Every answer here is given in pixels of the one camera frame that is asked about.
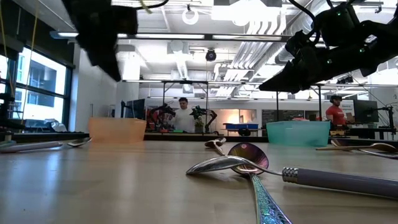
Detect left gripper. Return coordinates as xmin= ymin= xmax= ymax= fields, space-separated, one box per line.
xmin=62 ymin=0 xmax=123 ymax=82

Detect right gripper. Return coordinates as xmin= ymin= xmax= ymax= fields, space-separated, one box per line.
xmin=259 ymin=30 xmax=330 ymax=94

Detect iridescent spoon blue handle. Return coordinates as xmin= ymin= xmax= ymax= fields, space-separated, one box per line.
xmin=330 ymin=138 xmax=398 ymax=160

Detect silver spoon lavender handle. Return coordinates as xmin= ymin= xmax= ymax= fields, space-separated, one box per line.
xmin=0 ymin=137 xmax=92 ymax=154
xmin=185 ymin=155 xmax=398 ymax=200

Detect iridescent spoon teal handle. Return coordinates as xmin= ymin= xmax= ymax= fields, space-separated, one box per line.
xmin=227 ymin=142 xmax=294 ymax=224

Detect green translucent plastic bin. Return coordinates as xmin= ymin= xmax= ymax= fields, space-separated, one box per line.
xmin=266 ymin=120 xmax=331 ymax=147

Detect black computer monitor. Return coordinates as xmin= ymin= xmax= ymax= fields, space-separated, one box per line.
xmin=124 ymin=98 xmax=146 ymax=121
xmin=353 ymin=99 xmax=379 ymax=124

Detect person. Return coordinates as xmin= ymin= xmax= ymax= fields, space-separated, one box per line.
xmin=325 ymin=95 xmax=348 ymax=126
xmin=170 ymin=96 xmax=196 ymax=133

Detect blue storage bins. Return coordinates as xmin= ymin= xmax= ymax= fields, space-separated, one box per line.
xmin=223 ymin=123 xmax=259 ymax=131

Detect large glass window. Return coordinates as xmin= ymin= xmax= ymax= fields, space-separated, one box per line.
xmin=0 ymin=46 xmax=74 ymax=128

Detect orange translucent plastic bin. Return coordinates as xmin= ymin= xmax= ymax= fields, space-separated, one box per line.
xmin=88 ymin=117 xmax=147 ymax=144

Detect black overhead light beam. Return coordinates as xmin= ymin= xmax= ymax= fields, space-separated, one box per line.
xmin=49 ymin=30 xmax=295 ymax=43

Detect black desk stand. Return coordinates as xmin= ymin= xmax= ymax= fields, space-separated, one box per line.
xmin=371 ymin=105 xmax=397 ymax=141

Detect silver ventilation duct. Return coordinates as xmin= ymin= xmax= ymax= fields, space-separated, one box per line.
xmin=273 ymin=0 xmax=318 ymax=66

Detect black metal frame stand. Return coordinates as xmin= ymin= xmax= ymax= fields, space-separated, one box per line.
xmin=161 ymin=80 xmax=210 ymax=133
xmin=275 ymin=83 xmax=323 ymax=122

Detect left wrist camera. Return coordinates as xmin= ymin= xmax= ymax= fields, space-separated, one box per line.
xmin=111 ymin=4 xmax=139 ymax=35

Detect yellow cable tag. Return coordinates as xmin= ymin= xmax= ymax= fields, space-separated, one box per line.
xmin=139 ymin=0 xmax=154 ymax=15

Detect white hanging ring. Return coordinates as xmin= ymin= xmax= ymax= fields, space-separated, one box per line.
xmin=182 ymin=7 xmax=200 ymax=26

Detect black aluminium table frame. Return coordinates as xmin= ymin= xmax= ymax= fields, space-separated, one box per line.
xmin=0 ymin=132 xmax=398 ymax=144

